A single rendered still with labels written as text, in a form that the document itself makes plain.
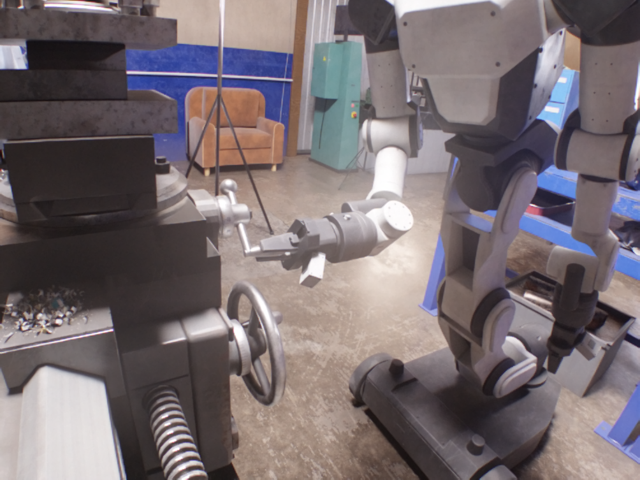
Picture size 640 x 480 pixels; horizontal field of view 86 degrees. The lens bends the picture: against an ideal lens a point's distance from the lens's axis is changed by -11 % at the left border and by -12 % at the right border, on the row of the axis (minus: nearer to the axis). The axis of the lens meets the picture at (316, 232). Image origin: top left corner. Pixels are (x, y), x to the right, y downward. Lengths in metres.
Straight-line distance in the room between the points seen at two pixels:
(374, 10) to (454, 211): 0.49
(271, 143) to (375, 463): 3.64
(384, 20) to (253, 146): 3.55
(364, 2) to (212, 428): 0.81
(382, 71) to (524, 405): 1.15
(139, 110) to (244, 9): 4.70
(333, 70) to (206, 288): 4.23
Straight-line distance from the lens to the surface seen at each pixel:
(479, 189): 0.86
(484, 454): 1.22
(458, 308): 1.04
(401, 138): 0.88
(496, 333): 1.05
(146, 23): 0.37
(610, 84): 0.72
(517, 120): 0.76
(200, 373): 0.52
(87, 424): 0.36
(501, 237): 0.89
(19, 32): 0.37
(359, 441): 1.41
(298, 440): 1.38
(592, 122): 0.75
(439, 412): 1.31
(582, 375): 1.90
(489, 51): 0.69
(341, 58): 4.68
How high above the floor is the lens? 1.10
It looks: 23 degrees down
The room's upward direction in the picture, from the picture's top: 6 degrees clockwise
